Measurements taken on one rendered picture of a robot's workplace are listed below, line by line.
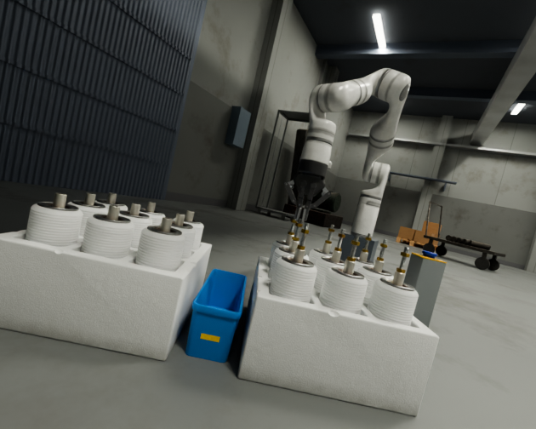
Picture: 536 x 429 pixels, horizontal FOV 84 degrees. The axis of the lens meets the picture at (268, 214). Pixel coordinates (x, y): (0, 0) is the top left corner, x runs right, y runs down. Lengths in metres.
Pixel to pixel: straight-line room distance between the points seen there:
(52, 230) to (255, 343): 0.48
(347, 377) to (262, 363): 0.18
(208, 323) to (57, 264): 0.33
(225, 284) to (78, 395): 0.49
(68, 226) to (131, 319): 0.24
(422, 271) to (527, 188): 10.08
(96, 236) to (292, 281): 0.42
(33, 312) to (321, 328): 0.58
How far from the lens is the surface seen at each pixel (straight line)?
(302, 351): 0.67
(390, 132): 1.17
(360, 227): 1.33
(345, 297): 0.68
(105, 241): 0.71
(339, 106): 0.80
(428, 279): 0.98
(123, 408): 0.61
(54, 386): 0.66
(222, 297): 0.98
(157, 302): 0.66
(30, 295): 0.77
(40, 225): 0.77
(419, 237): 7.65
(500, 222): 10.78
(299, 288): 0.65
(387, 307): 0.72
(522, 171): 11.03
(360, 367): 0.72
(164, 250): 0.67
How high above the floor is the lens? 0.38
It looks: 4 degrees down
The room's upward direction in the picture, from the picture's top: 13 degrees clockwise
